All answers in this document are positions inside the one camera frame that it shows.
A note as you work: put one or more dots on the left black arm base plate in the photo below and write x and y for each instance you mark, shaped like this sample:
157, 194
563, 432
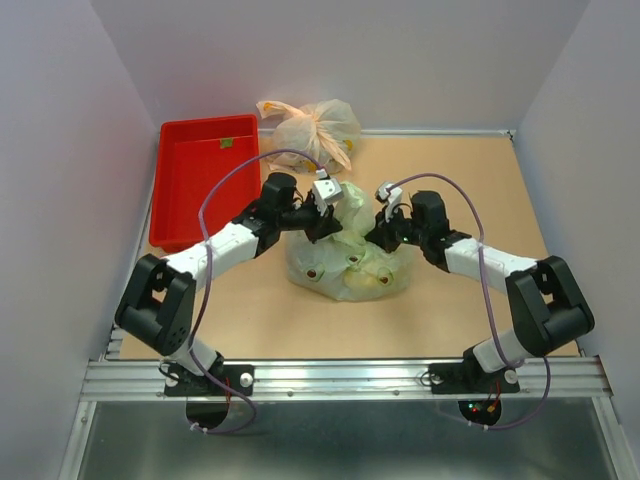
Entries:
180, 382

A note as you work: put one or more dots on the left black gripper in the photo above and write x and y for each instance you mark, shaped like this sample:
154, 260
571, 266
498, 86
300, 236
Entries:
323, 225

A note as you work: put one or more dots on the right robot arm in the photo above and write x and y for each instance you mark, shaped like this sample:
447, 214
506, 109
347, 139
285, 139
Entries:
547, 307

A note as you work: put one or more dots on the tied orange plastic bag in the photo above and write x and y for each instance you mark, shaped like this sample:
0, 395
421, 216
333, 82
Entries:
325, 133

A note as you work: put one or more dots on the red plastic tray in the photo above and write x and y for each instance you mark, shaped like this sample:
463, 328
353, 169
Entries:
193, 156

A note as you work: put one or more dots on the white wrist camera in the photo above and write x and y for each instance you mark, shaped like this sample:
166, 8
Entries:
326, 192
390, 196

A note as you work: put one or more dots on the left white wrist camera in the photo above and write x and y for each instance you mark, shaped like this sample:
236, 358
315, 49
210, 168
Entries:
326, 192

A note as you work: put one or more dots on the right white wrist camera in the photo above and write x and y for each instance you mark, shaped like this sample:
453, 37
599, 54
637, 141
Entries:
390, 196

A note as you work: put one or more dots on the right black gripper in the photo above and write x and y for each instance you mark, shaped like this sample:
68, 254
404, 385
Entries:
381, 234

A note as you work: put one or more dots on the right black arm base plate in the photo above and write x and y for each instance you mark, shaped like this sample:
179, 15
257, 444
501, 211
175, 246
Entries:
451, 378

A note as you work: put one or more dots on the green avocado print plastic bag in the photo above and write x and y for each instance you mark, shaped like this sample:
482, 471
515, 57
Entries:
344, 266

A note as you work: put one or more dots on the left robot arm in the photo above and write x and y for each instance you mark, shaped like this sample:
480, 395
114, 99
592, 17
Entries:
158, 304

